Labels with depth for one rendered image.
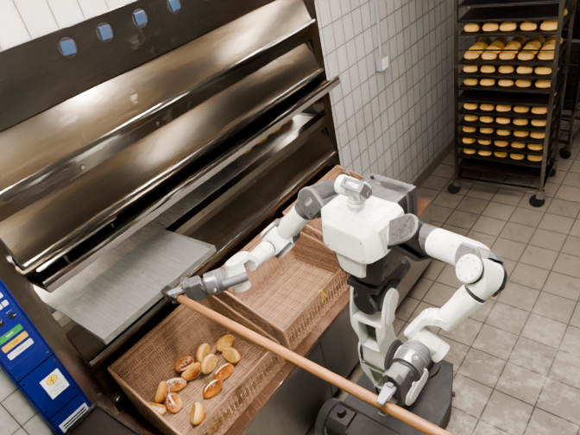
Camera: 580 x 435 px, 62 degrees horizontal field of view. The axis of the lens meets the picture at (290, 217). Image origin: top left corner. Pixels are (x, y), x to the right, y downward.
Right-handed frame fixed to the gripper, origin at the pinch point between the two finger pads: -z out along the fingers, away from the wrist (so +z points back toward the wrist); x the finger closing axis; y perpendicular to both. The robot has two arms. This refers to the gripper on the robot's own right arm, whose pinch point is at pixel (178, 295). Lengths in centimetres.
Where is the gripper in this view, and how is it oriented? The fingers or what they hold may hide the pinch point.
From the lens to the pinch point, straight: 186.3
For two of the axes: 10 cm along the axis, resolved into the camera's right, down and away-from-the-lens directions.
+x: -2.0, -8.0, -5.7
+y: 2.9, 5.0, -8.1
